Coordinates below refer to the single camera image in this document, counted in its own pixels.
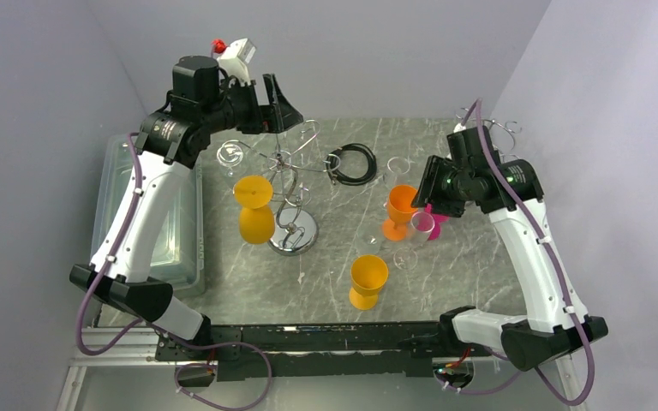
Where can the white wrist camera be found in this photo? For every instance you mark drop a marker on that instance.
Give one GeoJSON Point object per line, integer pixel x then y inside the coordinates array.
{"type": "Point", "coordinates": [235, 57]}
{"type": "Point", "coordinates": [459, 128]}

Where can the pink wine glass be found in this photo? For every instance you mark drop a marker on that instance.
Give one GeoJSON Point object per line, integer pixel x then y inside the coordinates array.
{"type": "Point", "coordinates": [438, 221]}

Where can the chrome wine glass rack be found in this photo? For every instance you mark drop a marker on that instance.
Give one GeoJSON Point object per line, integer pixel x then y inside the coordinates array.
{"type": "Point", "coordinates": [296, 230]}

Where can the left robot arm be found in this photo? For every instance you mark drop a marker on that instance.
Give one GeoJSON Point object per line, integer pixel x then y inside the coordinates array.
{"type": "Point", "coordinates": [207, 97]}

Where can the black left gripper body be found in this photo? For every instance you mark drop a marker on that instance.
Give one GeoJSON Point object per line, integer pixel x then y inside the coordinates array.
{"type": "Point", "coordinates": [249, 117]}

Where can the yellow-orange wine glass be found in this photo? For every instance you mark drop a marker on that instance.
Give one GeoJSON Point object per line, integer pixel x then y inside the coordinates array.
{"type": "Point", "coordinates": [369, 274]}

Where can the yellow wine glass left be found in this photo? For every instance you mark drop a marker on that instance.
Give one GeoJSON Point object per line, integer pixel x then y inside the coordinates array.
{"type": "Point", "coordinates": [256, 220]}

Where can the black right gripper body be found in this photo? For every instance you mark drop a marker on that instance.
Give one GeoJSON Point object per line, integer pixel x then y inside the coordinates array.
{"type": "Point", "coordinates": [454, 191]}

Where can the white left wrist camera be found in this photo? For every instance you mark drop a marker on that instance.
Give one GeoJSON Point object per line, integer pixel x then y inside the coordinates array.
{"type": "Point", "coordinates": [235, 57]}

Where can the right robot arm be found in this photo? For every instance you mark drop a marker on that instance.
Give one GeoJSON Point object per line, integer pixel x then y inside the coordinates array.
{"type": "Point", "coordinates": [556, 322]}

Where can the clear tumbler glass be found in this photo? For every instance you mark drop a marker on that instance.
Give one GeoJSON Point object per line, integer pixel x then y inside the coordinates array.
{"type": "Point", "coordinates": [397, 170]}

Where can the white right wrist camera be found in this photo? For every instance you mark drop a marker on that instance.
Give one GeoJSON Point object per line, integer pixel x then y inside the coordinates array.
{"type": "Point", "coordinates": [459, 128]}

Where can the orange wine glass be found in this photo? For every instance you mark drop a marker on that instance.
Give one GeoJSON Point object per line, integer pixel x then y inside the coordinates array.
{"type": "Point", "coordinates": [400, 210]}

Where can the aluminium frame rails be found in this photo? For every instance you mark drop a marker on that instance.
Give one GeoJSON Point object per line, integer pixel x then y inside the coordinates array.
{"type": "Point", "coordinates": [138, 342]}

